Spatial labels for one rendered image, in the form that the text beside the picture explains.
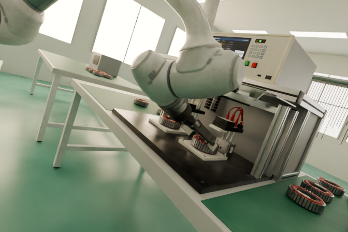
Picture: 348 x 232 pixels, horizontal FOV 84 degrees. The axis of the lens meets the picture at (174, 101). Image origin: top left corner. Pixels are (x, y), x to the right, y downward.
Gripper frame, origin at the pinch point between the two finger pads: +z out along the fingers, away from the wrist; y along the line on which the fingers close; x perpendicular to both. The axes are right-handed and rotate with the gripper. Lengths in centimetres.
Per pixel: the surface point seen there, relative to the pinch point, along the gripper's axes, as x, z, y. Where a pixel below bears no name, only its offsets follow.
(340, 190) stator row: 28, 57, 37
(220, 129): 8.5, 3.2, 2.1
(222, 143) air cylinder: 7.0, 14.3, -0.1
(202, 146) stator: -2.4, 0.2, 2.7
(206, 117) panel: 17.9, 22.5, -23.9
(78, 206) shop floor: -76, 33, -67
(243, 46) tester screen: 45.6, -7.3, -9.1
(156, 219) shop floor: -52, 75, -42
